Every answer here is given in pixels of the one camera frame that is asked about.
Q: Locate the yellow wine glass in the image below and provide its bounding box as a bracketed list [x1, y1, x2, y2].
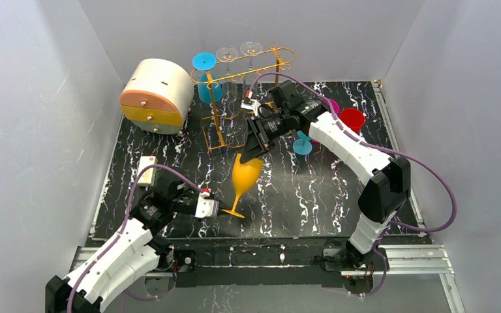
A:
[221, 153, 264, 218]

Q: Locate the light blue wine glass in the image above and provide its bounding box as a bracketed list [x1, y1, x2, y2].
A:
[292, 130, 312, 156]

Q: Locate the magenta wine glass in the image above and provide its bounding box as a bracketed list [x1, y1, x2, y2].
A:
[311, 98, 341, 144]

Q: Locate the clear wine glass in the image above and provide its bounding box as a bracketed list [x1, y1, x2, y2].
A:
[215, 46, 238, 104]
[239, 40, 263, 98]

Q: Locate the red wine glass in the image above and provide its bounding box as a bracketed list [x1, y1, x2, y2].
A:
[339, 108, 365, 134]

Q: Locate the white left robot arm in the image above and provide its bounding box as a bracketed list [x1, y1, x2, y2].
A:
[44, 177, 199, 312]

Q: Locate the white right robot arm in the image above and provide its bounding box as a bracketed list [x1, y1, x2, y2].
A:
[232, 81, 411, 268]

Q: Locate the round drawer storage box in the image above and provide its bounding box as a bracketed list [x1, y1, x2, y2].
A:
[119, 58, 194, 135]

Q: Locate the small white card box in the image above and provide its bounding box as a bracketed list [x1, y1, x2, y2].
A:
[137, 156, 157, 187]

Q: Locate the gold wire glass rack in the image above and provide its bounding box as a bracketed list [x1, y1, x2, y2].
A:
[190, 41, 295, 151]

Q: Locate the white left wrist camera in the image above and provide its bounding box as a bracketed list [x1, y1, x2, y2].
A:
[194, 189, 220, 218]

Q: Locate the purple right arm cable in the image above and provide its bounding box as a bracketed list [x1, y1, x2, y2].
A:
[248, 72, 457, 299]

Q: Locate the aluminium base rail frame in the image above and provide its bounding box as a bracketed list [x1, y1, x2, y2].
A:
[67, 80, 468, 313]

